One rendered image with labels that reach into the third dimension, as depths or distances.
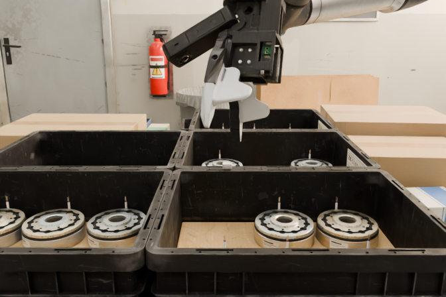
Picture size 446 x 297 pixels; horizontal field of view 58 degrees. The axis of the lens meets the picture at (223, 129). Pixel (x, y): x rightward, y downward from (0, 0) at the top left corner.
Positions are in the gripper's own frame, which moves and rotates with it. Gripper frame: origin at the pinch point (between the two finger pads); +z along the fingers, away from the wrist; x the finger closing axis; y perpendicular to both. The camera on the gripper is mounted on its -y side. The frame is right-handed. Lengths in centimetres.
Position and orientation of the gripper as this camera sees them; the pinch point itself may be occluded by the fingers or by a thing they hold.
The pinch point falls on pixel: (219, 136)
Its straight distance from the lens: 55.0
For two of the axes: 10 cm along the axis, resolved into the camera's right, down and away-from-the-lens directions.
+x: 2.9, 1.4, 9.5
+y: 9.5, 0.7, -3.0
